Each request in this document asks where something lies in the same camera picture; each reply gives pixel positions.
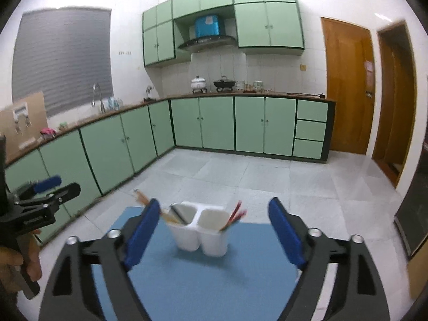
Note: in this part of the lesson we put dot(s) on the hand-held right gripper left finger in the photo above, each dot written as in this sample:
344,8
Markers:
142,237

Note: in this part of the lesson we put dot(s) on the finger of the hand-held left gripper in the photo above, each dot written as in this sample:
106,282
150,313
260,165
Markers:
67,192
48,184

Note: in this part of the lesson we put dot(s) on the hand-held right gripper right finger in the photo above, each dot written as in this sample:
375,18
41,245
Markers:
286,237

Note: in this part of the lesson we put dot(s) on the light wooden chopstick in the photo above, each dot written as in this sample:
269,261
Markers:
142,196

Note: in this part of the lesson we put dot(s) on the dark wooden chopstick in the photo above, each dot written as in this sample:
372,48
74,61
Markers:
178,214

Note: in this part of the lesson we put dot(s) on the white two-compartment utensil holder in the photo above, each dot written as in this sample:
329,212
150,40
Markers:
210,237

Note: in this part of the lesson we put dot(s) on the person's left hand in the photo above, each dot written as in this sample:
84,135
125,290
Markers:
33,257

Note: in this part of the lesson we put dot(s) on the red cloth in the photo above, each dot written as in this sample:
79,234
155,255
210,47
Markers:
47,132

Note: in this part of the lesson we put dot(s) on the cardboard sheet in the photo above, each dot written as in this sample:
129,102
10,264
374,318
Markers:
36,113

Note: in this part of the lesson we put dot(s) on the blue table mat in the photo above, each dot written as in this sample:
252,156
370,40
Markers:
214,281

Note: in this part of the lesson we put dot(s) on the metal sink faucet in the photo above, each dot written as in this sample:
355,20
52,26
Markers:
100,102

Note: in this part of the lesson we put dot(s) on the bottles beside sink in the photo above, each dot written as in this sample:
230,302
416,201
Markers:
114,103

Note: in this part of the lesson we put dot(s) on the grey window blind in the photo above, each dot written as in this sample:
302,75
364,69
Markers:
63,60

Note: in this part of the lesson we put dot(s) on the small metal kettle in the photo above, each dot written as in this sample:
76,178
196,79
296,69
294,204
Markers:
149,93

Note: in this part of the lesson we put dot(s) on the dark glass cabinet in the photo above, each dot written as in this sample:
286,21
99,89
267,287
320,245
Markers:
416,214

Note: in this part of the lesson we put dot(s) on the green lower kitchen cabinets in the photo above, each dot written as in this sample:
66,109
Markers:
214,123

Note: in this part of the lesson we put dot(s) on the green kitchen cabinets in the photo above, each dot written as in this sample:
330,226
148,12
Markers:
214,123
267,23

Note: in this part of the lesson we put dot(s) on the brown wooden furniture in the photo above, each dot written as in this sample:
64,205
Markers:
420,274

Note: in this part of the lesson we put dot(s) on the row of glass jars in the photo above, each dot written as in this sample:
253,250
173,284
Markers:
254,86

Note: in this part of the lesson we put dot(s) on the closed wooden door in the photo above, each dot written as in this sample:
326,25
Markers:
347,90

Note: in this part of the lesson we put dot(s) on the white cooking pot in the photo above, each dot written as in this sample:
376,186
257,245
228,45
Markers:
199,83

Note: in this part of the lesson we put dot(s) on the black wok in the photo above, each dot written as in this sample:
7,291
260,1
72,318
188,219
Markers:
224,83

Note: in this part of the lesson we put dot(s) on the range hood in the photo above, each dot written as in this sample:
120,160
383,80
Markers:
205,42

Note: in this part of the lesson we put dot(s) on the green upper kitchen cabinets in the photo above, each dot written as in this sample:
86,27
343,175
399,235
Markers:
267,23

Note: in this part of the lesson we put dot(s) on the blue box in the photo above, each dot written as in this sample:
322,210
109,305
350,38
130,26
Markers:
207,26

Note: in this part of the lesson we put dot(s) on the white plastic bracket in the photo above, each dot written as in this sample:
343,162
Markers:
20,110

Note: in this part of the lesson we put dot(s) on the wooden door frame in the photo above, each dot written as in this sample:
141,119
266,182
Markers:
409,107

